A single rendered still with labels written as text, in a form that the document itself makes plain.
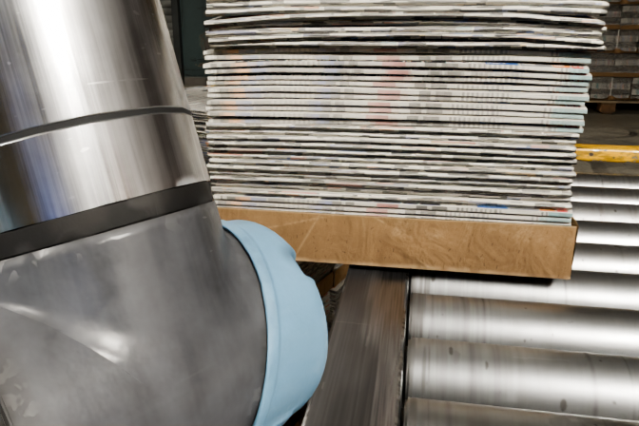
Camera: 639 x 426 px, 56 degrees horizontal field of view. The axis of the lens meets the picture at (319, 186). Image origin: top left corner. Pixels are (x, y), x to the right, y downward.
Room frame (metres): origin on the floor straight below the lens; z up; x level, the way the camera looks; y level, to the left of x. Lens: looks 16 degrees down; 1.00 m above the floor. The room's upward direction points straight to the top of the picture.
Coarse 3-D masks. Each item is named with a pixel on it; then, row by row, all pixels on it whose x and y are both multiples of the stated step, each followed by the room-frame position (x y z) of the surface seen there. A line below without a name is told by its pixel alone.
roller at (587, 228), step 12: (588, 228) 0.55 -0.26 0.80; (600, 228) 0.55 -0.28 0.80; (612, 228) 0.55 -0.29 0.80; (624, 228) 0.55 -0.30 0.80; (636, 228) 0.55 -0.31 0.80; (576, 240) 0.55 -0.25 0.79; (588, 240) 0.54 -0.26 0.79; (600, 240) 0.54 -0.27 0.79; (612, 240) 0.54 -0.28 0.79; (624, 240) 0.54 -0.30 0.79; (636, 240) 0.54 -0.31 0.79
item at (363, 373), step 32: (352, 288) 0.41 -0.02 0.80; (384, 288) 0.41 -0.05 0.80; (352, 320) 0.36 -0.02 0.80; (384, 320) 0.36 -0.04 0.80; (352, 352) 0.33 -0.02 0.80; (384, 352) 0.33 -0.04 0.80; (320, 384) 0.29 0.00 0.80; (352, 384) 0.29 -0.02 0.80; (384, 384) 0.29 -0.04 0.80; (320, 416) 0.26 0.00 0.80; (352, 416) 0.26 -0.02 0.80; (384, 416) 0.26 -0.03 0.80
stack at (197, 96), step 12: (192, 96) 1.26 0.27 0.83; (204, 96) 1.27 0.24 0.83; (192, 108) 1.11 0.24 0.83; (204, 108) 1.11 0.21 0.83; (204, 120) 1.09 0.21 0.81; (204, 132) 1.09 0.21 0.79; (204, 144) 1.09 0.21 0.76; (204, 156) 1.09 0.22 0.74; (300, 264) 1.16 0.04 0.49; (312, 264) 1.20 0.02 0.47; (324, 264) 1.25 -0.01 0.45; (336, 264) 1.30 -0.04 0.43; (312, 276) 1.20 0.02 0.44; (324, 276) 1.26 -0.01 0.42; (336, 288) 1.30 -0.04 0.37; (324, 300) 1.26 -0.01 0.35; (336, 300) 1.29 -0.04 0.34; (300, 408) 1.18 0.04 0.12; (288, 420) 1.11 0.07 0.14; (300, 420) 1.15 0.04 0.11
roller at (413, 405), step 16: (416, 400) 0.28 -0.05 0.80; (432, 400) 0.28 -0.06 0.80; (400, 416) 0.27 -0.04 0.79; (416, 416) 0.27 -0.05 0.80; (432, 416) 0.27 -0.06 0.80; (448, 416) 0.26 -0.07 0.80; (464, 416) 0.26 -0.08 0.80; (480, 416) 0.26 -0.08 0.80; (496, 416) 0.26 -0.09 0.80; (512, 416) 0.26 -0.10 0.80; (528, 416) 0.26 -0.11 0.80; (544, 416) 0.26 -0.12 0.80; (560, 416) 0.26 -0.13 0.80; (576, 416) 0.27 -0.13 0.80; (592, 416) 0.27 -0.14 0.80
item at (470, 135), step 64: (256, 0) 0.46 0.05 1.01; (320, 0) 0.45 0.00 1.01; (384, 0) 0.44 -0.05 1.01; (448, 0) 0.43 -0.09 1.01; (512, 0) 0.43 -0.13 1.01; (576, 0) 0.42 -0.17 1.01; (256, 64) 0.46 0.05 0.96; (320, 64) 0.45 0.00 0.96; (384, 64) 0.44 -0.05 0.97; (448, 64) 0.43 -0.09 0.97; (512, 64) 0.43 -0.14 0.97; (576, 64) 0.44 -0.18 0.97; (256, 128) 0.46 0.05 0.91; (320, 128) 0.46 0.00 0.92; (384, 128) 0.45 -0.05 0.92; (448, 128) 0.44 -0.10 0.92; (512, 128) 0.43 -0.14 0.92; (576, 128) 0.42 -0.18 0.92; (256, 192) 0.46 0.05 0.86; (320, 192) 0.45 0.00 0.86; (384, 192) 0.45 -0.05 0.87; (448, 192) 0.44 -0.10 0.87; (512, 192) 0.43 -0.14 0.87
